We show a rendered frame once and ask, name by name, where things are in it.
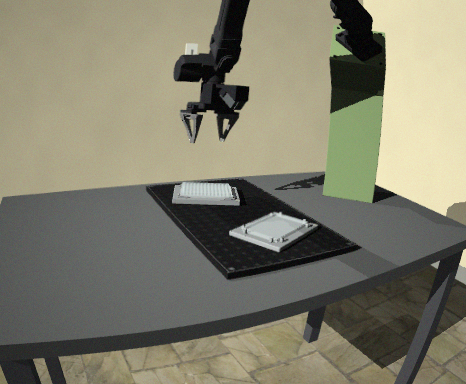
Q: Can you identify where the white multi-well plate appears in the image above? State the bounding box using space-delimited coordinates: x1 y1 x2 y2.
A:
180 182 233 199

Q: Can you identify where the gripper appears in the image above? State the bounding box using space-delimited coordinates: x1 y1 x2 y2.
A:
180 81 239 143

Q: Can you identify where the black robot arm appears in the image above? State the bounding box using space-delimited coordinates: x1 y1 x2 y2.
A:
174 0 382 110

